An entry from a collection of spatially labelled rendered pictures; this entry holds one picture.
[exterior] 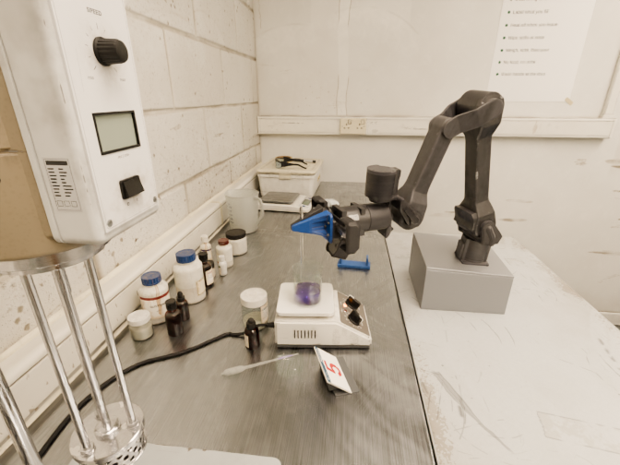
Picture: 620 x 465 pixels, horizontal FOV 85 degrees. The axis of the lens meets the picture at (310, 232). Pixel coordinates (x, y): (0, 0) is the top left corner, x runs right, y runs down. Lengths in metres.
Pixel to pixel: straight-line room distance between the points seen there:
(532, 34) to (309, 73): 1.13
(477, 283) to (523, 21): 1.60
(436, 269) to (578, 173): 1.70
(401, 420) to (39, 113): 0.60
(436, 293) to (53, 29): 0.82
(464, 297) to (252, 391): 0.54
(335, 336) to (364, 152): 1.50
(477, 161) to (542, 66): 1.51
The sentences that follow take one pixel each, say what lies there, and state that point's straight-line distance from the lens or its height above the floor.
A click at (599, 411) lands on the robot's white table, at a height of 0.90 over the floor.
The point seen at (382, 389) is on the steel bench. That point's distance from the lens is 0.69.
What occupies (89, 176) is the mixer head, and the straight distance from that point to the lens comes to 0.25.
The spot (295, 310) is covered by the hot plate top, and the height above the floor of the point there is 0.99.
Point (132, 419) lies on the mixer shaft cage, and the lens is 0.44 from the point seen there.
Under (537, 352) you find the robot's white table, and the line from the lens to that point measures 0.88.
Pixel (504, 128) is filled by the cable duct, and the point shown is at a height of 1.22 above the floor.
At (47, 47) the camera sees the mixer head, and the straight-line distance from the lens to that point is 0.25.
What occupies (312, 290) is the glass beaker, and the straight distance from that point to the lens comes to 0.69.
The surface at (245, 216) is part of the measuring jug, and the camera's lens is 1.29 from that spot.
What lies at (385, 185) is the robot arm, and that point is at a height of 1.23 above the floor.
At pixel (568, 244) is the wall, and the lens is 2.60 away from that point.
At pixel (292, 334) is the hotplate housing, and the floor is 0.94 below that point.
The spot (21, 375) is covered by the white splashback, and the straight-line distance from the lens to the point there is 0.73.
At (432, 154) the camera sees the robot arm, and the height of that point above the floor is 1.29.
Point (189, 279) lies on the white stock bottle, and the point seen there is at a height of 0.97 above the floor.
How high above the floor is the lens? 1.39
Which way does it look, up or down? 22 degrees down
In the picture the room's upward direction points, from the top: straight up
